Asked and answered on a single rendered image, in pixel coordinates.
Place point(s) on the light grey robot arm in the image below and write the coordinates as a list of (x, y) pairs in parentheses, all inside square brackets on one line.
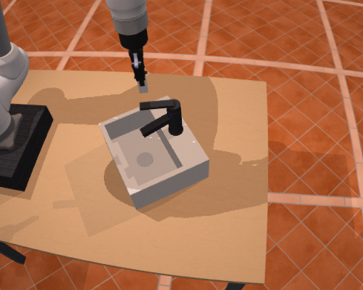
[(129, 17)]

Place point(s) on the white square sink basin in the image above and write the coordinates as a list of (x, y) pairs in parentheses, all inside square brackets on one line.
[(175, 161)]

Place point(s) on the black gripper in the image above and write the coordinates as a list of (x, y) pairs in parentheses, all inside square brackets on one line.
[(135, 45)]

